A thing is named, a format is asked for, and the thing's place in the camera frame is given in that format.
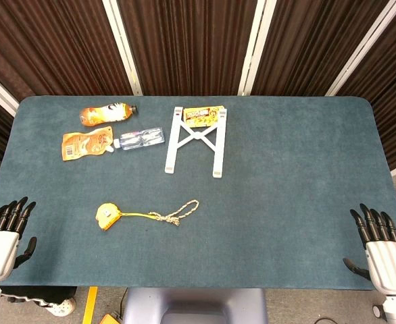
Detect teal felt table cover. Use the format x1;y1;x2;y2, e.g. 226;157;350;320
0;95;396;291

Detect white perforated clog shoe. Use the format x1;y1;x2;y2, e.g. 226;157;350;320
45;296;76;317

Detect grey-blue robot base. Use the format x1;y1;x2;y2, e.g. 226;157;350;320
122;288;269;324

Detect clear plastic water bottle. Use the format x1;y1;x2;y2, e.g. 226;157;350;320
112;126;166;150

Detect yellow tape measure with strap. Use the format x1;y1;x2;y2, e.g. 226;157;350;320
95;202;157;232

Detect orange spout pouch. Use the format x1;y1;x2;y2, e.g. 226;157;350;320
61;126;115;162

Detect black trouser leg white stripes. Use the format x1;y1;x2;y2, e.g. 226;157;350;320
1;286;78;308

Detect orange drink bottle black cap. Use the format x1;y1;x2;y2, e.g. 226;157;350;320
79;103;139;128

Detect white folding stand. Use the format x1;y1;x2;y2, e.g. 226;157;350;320
164;106;228;179

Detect yellow snack box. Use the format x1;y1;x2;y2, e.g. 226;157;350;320
182;105;226;128

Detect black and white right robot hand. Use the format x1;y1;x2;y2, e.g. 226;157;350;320
342;202;396;296

